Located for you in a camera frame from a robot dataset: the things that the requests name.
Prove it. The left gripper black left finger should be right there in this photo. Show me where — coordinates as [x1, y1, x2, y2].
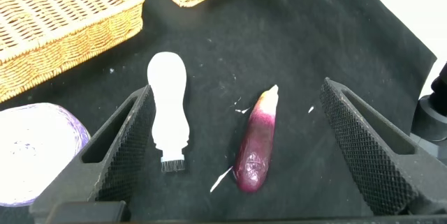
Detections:
[29, 84, 156, 214]

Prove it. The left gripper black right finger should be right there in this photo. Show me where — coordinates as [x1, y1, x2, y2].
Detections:
[319, 77, 447, 216]

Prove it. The white brush bottle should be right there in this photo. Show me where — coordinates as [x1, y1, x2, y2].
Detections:
[146, 51, 191, 173]

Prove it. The purple garbage bag roll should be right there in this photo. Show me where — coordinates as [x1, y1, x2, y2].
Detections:
[0, 102, 91, 207]

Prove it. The purple eggplant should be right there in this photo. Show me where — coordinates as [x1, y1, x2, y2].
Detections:
[233, 84, 279, 193]

